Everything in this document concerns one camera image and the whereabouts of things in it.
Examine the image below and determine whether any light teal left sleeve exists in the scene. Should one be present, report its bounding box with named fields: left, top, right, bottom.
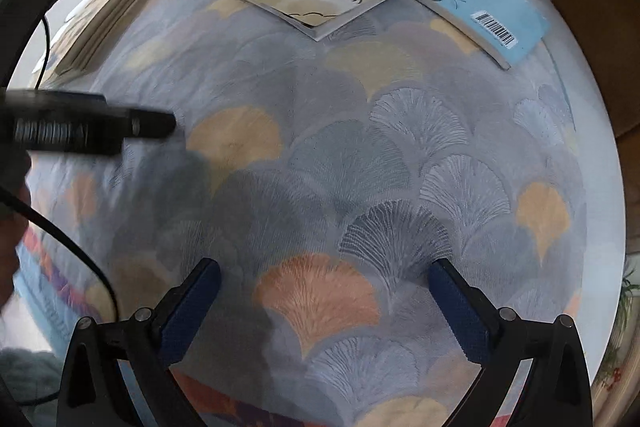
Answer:
left=1, top=348, right=63, bottom=404

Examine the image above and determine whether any light blue book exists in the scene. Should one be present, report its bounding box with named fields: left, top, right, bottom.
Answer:
left=416, top=0, right=549, bottom=69

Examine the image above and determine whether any stack of books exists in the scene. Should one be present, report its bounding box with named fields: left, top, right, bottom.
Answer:
left=28, top=0, right=141, bottom=88

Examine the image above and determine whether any brown wooden cabinet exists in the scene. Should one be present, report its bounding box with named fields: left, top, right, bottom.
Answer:
left=552, top=0, right=639, bottom=139

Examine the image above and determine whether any patterned fan-motif mat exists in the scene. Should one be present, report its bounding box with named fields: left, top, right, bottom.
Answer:
left=18, top=0, right=586, bottom=426

